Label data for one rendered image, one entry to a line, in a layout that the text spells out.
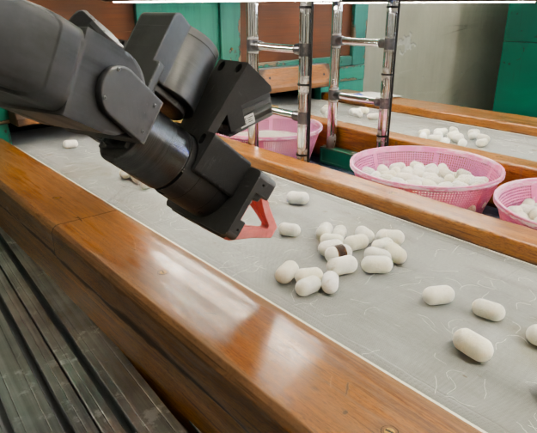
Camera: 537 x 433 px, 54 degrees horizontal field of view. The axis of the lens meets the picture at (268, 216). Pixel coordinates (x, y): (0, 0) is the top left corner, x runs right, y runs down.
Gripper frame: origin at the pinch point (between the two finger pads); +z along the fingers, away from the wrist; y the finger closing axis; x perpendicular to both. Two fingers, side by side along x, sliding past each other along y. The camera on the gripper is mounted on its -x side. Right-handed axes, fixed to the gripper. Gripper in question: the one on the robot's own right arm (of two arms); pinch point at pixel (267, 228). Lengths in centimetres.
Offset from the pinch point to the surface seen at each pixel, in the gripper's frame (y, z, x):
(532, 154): 8, 66, -46
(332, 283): -5.2, 7.5, 1.6
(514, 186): -2.8, 41.2, -27.9
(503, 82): 119, 233, -170
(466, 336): -20.0, 8.3, 0.3
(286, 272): -0.3, 5.6, 2.9
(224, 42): 87, 36, -47
